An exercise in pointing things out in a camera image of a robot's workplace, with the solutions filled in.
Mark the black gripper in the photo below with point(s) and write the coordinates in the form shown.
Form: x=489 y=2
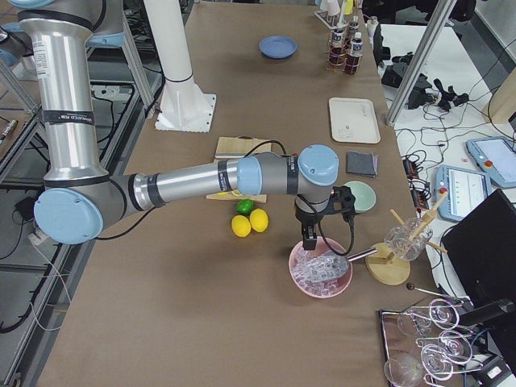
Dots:
x=305 y=216

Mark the blue plate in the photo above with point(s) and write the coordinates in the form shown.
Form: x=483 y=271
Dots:
x=277 y=47

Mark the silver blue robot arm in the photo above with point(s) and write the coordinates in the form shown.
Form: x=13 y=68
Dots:
x=81 y=199

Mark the metal ice scoop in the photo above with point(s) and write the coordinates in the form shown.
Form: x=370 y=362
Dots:
x=334 y=266

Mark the yellow lemon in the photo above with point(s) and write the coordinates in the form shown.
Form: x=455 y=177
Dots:
x=259 y=220
x=241 y=226

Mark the pink bowl with ice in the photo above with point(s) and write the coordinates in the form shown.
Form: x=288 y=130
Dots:
x=304 y=266

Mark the mint green bowl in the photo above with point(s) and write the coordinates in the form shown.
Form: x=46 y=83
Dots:
x=364 y=194

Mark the green lime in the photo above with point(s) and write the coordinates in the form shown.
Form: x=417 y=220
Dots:
x=245 y=206

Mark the wooden cup stand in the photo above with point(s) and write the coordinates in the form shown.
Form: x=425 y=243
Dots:
x=385 y=266

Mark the grey folded cloth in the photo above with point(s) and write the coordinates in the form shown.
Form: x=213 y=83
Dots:
x=363 y=164

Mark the clear glass mug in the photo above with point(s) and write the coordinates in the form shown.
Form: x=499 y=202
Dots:
x=403 y=244

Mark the wooden cutting board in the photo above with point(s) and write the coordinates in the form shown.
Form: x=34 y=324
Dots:
x=231 y=148

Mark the cream rabbit tray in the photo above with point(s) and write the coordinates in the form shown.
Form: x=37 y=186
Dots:
x=353 y=120

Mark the wine glass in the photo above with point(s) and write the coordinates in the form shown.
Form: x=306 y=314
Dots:
x=431 y=368
x=420 y=321
x=449 y=344

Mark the blue teach pendant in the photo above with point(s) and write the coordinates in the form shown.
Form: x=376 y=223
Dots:
x=495 y=157
x=465 y=190

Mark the dark drink bottle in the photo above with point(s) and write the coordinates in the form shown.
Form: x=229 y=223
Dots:
x=336 y=49
x=353 y=27
x=354 y=54

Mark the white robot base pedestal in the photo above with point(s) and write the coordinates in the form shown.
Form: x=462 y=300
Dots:
x=183 y=105

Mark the copper wire bottle rack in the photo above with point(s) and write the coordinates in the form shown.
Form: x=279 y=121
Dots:
x=344 y=51

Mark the aluminium frame post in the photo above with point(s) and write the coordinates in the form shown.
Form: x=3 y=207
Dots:
x=431 y=34

